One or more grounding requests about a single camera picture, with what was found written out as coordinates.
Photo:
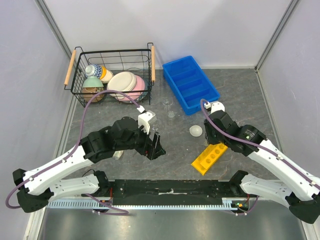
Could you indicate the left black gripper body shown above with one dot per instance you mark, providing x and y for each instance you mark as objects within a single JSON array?
[{"x": 142, "y": 145}]

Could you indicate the blue plastic divided bin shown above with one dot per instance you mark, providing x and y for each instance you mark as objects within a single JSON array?
[{"x": 189, "y": 84}]

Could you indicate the brown ceramic bowl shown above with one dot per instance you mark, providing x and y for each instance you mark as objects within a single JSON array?
[{"x": 89, "y": 92}]

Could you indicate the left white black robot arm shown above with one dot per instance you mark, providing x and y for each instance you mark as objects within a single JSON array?
[{"x": 42, "y": 185}]

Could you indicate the pink plate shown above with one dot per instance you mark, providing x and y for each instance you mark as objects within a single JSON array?
[{"x": 138, "y": 89}]

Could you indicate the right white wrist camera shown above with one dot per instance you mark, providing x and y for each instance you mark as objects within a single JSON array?
[{"x": 213, "y": 106}]

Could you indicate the black wire dish basket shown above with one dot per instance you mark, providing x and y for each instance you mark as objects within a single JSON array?
[{"x": 131, "y": 71}]

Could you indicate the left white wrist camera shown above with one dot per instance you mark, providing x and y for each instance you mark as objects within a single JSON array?
[{"x": 145, "y": 120}]

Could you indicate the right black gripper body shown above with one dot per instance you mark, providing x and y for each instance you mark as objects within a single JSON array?
[{"x": 212, "y": 138}]

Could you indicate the clear glass beaker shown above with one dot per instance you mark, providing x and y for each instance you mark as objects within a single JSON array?
[{"x": 157, "y": 125}]

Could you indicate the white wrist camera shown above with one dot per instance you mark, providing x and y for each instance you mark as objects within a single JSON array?
[
  {"x": 145, "y": 120},
  {"x": 213, "y": 106}
]

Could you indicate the yellow test tube rack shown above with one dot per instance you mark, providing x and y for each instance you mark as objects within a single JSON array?
[{"x": 209, "y": 157}]

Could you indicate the cream white plate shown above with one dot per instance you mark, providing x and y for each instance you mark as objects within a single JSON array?
[{"x": 122, "y": 82}]

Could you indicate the mint green bowl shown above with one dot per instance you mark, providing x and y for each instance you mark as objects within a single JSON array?
[{"x": 92, "y": 82}]

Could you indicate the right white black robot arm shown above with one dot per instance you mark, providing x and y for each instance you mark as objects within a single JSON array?
[{"x": 299, "y": 190}]

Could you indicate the yellow white bowl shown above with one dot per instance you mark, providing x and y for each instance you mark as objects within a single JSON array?
[{"x": 106, "y": 75}]

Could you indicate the blue white patterned bowl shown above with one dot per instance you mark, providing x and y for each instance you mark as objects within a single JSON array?
[{"x": 93, "y": 70}]

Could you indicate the clear glass funnel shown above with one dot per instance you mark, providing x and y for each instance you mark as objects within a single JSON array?
[{"x": 167, "y": 103}]

